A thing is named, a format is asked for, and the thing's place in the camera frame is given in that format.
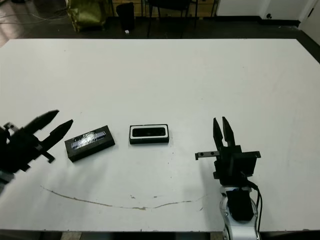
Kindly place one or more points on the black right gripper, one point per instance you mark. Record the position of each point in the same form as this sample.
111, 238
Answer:
225, 167

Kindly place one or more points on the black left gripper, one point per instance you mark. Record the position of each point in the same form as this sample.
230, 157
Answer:
17, 150

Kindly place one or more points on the black box lid with print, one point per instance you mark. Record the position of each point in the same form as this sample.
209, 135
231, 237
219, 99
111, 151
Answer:
90, 143

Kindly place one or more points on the black camera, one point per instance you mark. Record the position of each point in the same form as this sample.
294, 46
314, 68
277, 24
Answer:
149, 132

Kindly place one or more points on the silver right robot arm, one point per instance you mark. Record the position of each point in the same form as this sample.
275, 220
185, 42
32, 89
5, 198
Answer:
240, 207

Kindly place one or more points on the black box base white insert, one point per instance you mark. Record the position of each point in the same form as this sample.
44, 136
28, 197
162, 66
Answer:
150, 141

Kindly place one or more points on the bulging woven sack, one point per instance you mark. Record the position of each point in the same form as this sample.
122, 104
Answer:
86, 13

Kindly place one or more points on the white door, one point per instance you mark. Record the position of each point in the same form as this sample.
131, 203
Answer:
312, 27

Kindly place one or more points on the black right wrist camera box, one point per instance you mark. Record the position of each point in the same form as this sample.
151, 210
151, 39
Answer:
245, 166

